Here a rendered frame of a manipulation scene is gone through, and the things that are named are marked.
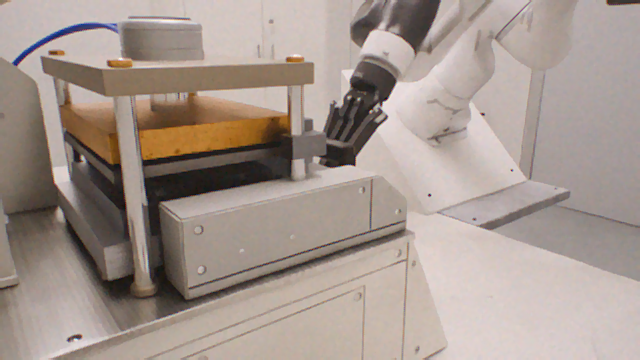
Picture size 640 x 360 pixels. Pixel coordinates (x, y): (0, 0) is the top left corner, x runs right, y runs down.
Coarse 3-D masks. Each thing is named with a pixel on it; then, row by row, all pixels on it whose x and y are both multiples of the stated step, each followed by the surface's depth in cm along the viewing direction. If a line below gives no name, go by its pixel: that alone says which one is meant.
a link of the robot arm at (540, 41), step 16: (544, 0) 88; (560, 0) 87; (576, 0) 88; (528, 16) 93; (544, 16) 90; (560, 16) 90; (512, 32) 96; (528, 32) 94; (544, 32) 92; (560, 32) 93; (512, 48) 98; (528, 48) 96; (544, 48) 94; (560, 48) 94; (528, 64) 99; (544, 64) 96
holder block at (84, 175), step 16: (80, 160) 55; (80, 176) 51; (96, 176) 49; (192, 176) 49; (272, 176) 49; (96, 192) 46; (112, 192) 44; (192, 192) 44; (208, 192) 44; (112, 208) 41; (112, 224) 42
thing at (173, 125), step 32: (160, 96) 48; (192, 96) 61; (96, 128) 40; (160, 128) 39; (192, 128) 41; (224, 128) 43; (256, 128) 45; (96, 160) 42; (160, 160) 40; (192, 160) 42; (224, 160) 43
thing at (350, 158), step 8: (328, 144) 58; (336, 144) 57; (344, 144) 56; (328, 152) 58; (336, 152) 57; (344, 152) 56; (352, 152) 56; (328, 160) 59; (336, 160) 57; (344, 160) 56; (352, 160) 57
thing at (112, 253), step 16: (256, 160) 60; (272, 160) 57; (64, 192) 52; (80, 192) 52; (64, 208) 52; (80, 208) 47; (96, 208) 47; (80, 224) 45; (96, 224) 43; (96, 240) 40; (112, 240) 39; (128, 240) 39; (160, 240) 41; (96, 256) 41; (112, 256) 39; (128, 256) 39; (160, 256) 41; (112, 272) 39; (128, 272) 40
